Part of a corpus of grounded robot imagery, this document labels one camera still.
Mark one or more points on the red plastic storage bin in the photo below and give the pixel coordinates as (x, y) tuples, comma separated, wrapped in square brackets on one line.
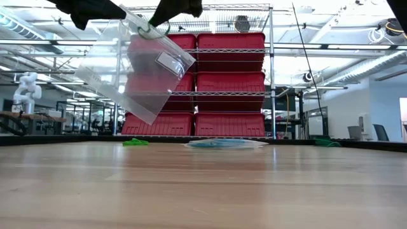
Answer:
[(230, 82), (171, 124), (230, 62), (229, 124), (189, 41), (187, 84)]

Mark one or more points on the round grey ceiling fixture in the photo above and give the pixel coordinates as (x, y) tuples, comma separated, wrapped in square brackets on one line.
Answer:
[(242, 23)]

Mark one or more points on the white wall dispenser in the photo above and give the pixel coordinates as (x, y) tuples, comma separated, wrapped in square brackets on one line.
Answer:
[(363, 122)]

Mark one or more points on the light green rubber band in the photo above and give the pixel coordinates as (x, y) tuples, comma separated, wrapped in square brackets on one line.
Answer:
[(135, 143), (140, 31)]

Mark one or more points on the wide blue rubber band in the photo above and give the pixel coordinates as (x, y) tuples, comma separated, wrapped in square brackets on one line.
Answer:
[(219, 145)]

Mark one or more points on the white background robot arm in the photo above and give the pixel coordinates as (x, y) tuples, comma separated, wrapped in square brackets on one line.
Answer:
[(28, 86)]

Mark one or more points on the dark office chair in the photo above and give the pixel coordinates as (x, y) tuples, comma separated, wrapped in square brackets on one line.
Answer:
[(354, 133), (380, 132)]

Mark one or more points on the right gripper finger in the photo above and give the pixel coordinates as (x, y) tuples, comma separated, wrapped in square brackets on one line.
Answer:
[(165, 12), (182, 8)]

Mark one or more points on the wooden workbench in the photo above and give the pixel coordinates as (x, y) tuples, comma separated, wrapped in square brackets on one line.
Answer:
[(38, 116)]

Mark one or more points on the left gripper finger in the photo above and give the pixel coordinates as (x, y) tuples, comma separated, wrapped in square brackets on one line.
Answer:
[(98, 11), (81, 22)]

